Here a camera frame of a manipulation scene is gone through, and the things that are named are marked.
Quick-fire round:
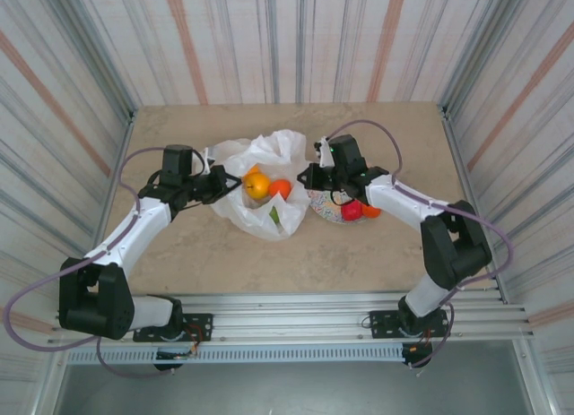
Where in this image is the yellow apple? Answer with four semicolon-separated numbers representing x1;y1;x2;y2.
242;171;272;201

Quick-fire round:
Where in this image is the red apple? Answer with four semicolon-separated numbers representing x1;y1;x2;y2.
341;200;364;223

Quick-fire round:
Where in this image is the translucent white plastic bag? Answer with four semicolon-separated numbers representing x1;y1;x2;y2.
204;128;311;243

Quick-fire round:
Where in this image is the colourful patterned round plate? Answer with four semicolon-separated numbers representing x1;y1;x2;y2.
307;188;370;227

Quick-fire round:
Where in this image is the black base connector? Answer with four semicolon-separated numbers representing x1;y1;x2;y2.
401;342;435;370
153;348;199;373

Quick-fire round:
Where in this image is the grey metal panel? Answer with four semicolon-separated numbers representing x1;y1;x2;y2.
38;341;551;415

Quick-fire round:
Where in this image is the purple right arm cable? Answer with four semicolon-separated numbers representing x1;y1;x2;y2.
329;119;516;369

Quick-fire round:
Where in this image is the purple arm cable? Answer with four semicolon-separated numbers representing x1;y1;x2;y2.
1;146;175;379
329;119;516;369

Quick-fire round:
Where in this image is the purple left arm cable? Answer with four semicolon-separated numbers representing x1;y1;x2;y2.
1;146;175;379

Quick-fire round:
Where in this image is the silver frame side rail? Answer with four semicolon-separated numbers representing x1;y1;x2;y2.
33;109;138;415
440;104;553;415

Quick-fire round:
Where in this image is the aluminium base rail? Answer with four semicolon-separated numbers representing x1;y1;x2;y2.
48;290;535;346

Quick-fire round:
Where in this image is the grey slotted cable duct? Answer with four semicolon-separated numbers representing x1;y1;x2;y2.
65;344;407;366

